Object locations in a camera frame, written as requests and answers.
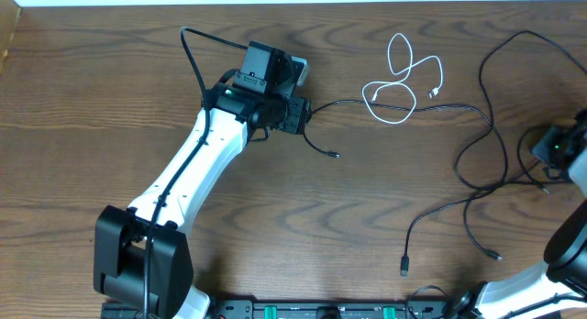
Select left camera black cable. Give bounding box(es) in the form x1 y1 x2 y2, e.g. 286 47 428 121
142 26 249 319

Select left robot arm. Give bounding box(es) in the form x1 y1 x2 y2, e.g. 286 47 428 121
94 41 311 318

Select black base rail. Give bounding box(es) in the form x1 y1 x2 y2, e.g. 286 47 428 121
100 299 460 319

